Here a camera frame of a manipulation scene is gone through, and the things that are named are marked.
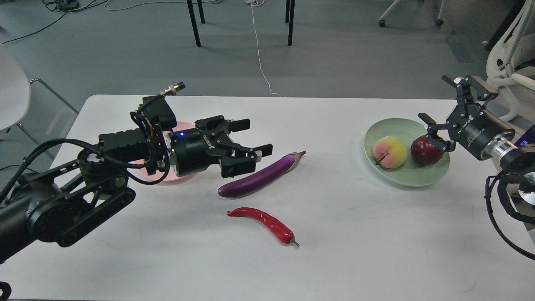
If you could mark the office chair base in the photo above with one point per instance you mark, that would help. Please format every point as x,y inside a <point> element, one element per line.
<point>401,10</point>

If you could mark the purple eggplant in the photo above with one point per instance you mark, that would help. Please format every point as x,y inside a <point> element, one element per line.
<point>262,178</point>

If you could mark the red chili pepper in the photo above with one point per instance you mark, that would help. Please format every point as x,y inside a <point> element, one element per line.
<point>276,227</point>

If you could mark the pink plate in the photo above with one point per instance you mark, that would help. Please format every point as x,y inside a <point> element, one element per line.
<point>171,177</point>

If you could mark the white office chair right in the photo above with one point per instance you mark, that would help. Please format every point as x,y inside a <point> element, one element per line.
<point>515,47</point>

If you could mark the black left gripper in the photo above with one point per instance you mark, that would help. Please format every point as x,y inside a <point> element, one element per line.
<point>194,146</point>

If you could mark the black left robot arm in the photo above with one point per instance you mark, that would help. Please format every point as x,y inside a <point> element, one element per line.
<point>66,188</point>

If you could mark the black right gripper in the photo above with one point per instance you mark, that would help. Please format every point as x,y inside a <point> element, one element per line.
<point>476,128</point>

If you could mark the white chair left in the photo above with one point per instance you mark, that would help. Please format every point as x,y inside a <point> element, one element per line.
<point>16,92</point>

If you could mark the red pomegranate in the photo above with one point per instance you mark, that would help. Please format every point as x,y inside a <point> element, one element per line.
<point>425,153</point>

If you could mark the green plate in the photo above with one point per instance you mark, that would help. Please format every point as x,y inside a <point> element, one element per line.
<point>410,173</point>

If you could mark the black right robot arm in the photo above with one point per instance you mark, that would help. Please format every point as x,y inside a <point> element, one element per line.
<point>517,167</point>

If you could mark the yellow pink peach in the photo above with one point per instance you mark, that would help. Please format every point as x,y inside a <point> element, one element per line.
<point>390,152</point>

